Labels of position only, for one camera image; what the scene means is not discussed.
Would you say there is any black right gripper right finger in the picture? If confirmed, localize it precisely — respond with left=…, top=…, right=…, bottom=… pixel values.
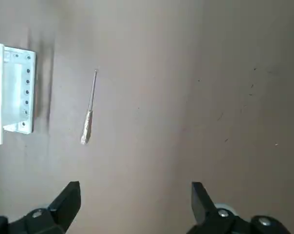
left=185, top=181, right=293, bottom=234

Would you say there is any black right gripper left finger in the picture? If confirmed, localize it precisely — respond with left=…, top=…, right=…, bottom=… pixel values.
left=0, top=180, right=81, bottom=234

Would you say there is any white test tube rack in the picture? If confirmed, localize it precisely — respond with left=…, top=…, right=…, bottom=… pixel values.
left=0, top=41, right=37, bottom=145

